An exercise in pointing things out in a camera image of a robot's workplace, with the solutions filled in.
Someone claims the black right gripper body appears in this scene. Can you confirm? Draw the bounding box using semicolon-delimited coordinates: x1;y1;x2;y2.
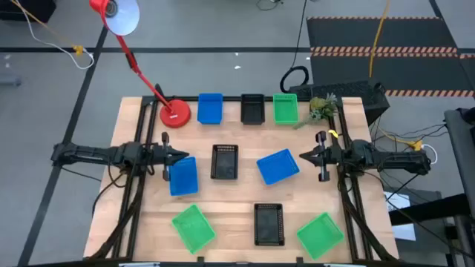
315;130;343;182

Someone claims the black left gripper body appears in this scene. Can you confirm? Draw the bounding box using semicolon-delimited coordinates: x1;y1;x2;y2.
150;131;172;182

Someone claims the blue plastic basket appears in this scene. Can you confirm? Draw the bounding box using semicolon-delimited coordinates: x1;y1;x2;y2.
197;93;224;125
255;148;301;186
168;156;200;197

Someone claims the black plastic basket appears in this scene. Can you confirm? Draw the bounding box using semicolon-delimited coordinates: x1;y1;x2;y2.
253;202;286;247
240;93;266;125
210;144;239;181

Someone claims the green plastic basket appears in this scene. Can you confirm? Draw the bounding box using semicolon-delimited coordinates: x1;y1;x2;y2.
171;203;217;255
295;211;345;261
272;93;300;125

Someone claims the red desk lamp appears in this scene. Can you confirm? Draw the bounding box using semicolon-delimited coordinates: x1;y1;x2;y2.
88;0;192;129

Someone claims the artificial green plant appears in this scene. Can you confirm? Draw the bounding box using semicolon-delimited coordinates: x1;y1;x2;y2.
292;93;339;130

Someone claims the white paper sheet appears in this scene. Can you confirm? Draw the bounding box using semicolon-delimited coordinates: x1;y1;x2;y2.
384;191;417;242

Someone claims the dark grey furniture panel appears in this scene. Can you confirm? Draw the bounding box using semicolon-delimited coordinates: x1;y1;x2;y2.
444;107;475;220

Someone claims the black hazard-striped floor mat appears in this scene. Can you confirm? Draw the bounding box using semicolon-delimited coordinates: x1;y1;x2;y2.
306;16;475;98

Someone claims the black floor box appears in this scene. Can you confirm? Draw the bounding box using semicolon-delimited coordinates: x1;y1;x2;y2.
0;0;57;23

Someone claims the black coiled floor cable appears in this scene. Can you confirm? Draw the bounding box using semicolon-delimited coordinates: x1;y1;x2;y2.
279;0;311;93

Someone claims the black sleeved cable bundle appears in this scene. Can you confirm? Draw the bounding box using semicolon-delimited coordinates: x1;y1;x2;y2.
338;177;399;263
88;177;146;260

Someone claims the white looped cable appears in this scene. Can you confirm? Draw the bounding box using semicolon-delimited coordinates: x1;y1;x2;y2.
421;143;439;165

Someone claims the white floor cable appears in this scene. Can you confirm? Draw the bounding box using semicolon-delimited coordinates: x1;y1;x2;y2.
14;0;96;70

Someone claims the yellow hanging cable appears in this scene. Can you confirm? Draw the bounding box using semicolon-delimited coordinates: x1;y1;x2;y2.
369;0;391;79

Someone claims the yellow floor cable with plug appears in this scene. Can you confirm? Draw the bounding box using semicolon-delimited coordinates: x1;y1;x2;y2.
10;0;85;56

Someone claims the grey floor bracket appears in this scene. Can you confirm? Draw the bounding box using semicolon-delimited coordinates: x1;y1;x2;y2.
0;73;22;88

